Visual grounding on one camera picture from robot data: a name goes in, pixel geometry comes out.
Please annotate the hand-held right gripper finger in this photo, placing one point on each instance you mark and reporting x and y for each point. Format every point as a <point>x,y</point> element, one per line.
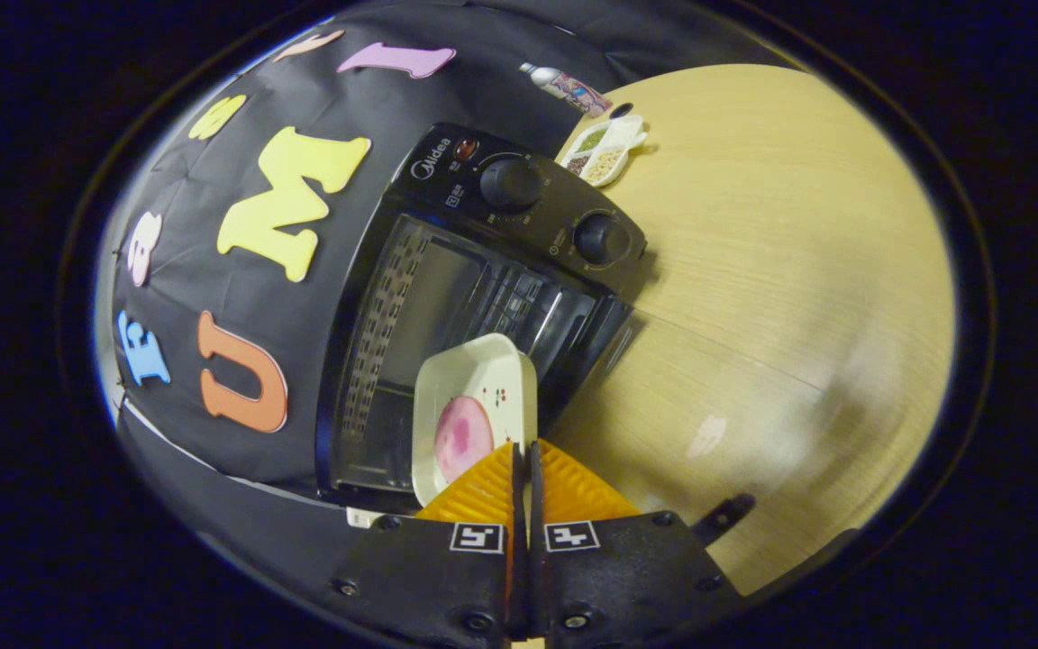
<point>537,514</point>
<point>516,514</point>

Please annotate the pink round food slice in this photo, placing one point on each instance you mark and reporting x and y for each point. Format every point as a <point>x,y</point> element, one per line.
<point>463,437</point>

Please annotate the white square plate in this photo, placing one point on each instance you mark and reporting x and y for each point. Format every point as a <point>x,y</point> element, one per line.
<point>483,370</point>

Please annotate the black electric oven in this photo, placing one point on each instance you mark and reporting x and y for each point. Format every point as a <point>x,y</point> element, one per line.
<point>537,225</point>

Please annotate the white toaster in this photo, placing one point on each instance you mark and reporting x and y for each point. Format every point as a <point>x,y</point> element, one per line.
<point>364,517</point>

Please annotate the white divided dish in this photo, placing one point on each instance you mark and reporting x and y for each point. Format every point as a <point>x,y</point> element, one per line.
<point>605,153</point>

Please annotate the small black disc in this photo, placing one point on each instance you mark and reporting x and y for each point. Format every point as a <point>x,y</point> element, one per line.
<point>622,110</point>

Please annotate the silver printed bottle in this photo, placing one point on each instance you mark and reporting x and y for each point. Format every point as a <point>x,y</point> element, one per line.
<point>569,87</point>

